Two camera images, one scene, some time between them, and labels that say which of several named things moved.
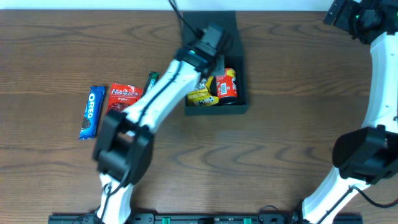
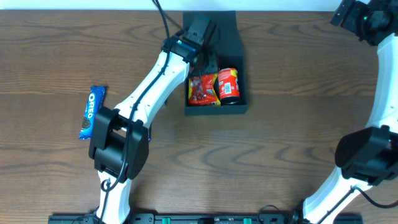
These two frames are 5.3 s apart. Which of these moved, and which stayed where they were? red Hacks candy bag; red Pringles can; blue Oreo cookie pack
Moved: red Hacks candy bag
Stayed: red Pringles can; blue Oreo cookie pack
